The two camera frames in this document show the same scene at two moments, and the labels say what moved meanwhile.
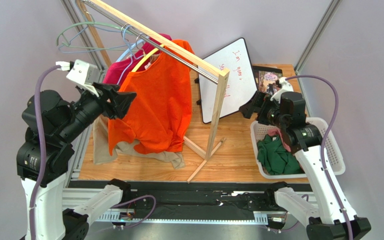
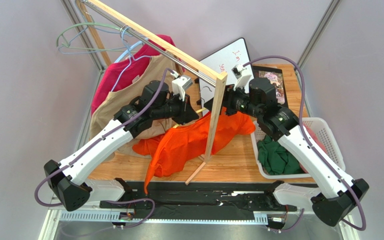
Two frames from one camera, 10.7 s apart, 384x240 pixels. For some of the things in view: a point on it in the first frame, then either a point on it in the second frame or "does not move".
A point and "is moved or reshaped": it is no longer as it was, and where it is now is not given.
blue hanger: x=133 y=57 to x=130 y=48
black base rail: x=195 y=200 does not move
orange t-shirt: x=158 y=116 is moved or reshaped
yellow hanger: x=144 y=58 to x=197 y=111
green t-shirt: x=275 y=158 does not move
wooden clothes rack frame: x=222 y=73 does not move
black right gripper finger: x=259 y=99 to x=209 y=104
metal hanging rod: x=178 y=57 does not move
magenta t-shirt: x=117 y=72 does not move
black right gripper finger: x=247 y=109 to x=231 y=104
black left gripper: x=121 y=101 to x=188 y=114
